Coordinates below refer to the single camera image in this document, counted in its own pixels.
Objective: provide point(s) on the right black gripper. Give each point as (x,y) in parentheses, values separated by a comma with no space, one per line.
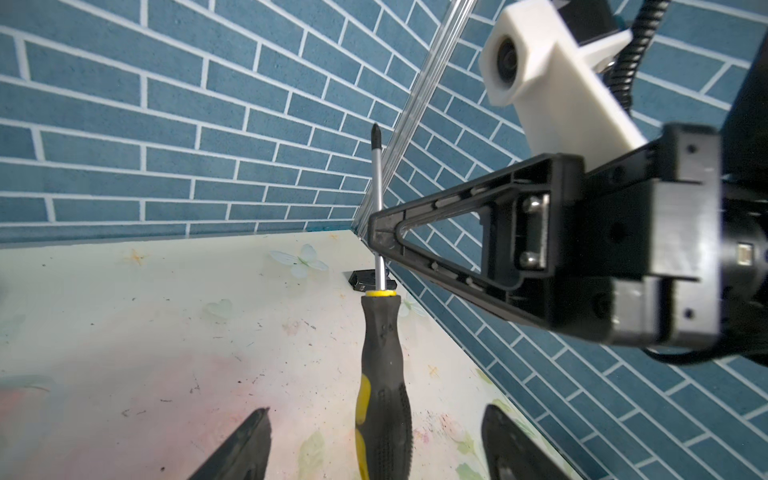
(670,240)

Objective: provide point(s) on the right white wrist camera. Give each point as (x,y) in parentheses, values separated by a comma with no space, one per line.
(532,62)

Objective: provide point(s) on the black stapler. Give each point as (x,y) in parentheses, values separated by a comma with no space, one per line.
(365,280)

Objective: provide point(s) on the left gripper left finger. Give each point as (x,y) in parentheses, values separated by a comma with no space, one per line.
(244,454)

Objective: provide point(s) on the black yellow screwdriver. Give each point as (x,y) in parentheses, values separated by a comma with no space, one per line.
(383,421)

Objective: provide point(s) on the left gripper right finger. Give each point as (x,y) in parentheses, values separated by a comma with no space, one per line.
(511,454)

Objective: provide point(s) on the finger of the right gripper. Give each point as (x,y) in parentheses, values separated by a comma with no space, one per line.
(498,242)

